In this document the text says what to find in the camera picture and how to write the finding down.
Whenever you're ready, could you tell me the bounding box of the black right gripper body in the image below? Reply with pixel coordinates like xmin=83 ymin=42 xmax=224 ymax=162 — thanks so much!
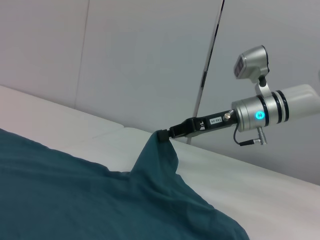
xmin=191 ymin=109 xmax=237 ymax=135

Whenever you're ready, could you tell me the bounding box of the blue teal shirt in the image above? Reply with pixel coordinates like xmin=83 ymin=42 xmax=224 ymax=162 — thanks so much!
xmin=0 ymin=127 xmax=251 ymax=240

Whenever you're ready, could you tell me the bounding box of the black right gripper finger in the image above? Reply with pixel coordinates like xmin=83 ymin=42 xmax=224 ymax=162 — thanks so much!
xmin=157 ymin=118 xmax=196 ymax=143

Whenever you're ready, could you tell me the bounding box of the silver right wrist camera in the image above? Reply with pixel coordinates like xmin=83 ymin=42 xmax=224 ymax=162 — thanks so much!
xmin=233 ymin=44 xmax=272 ymax=97

